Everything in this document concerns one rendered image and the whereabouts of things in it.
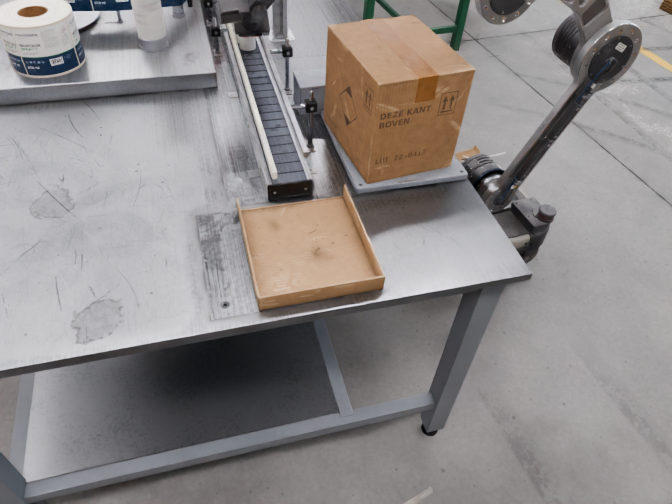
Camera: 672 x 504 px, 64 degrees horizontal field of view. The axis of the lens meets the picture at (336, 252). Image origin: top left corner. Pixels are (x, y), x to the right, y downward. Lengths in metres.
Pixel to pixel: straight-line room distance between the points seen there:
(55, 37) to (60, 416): 1.06
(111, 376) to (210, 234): 0.71
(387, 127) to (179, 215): 0.52
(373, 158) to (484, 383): 1.05
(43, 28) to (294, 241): 0.93
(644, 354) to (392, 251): 1.41
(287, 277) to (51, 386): 0.94
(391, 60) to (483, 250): 0.47
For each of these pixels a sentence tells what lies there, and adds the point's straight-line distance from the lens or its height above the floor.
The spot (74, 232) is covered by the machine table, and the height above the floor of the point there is 0.83.
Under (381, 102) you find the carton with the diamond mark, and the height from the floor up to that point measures 1.08.
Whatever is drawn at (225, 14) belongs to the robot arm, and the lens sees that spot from 1.60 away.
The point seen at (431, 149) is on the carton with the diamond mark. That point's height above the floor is 0.92.
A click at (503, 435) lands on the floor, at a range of 1.98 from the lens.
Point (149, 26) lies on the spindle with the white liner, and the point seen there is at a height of 0.96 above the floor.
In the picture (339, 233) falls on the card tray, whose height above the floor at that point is 0.83.
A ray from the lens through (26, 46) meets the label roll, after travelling 1.78.
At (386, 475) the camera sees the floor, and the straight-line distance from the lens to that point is 1.83.
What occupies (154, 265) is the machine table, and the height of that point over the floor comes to 0.83.
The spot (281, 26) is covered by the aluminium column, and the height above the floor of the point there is 0.87.
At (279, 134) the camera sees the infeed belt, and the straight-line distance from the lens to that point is 1.45.
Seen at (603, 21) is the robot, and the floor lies 1.00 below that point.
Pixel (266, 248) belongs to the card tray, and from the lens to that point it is 1.19.
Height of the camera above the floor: 1.69
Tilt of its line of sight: 46 degrees down
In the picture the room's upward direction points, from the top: 4 degrees clockwise
